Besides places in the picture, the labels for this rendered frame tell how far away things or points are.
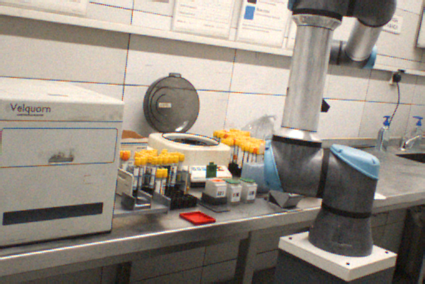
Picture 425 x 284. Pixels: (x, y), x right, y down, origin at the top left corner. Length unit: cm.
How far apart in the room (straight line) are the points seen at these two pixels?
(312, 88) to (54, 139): 57
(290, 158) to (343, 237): 22
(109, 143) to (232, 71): 116
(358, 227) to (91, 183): 60
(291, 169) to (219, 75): 104
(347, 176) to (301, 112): 18
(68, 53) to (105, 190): 72
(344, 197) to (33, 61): 103
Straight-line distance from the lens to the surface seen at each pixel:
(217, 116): 225
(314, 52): 125
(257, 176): 169
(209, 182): 151
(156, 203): 136
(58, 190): 115
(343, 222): 126
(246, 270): 160
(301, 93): 125
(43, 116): 109
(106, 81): 190
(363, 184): 125
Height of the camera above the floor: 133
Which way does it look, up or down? 10 degrees down
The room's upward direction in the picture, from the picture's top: 9 degrees clockwise
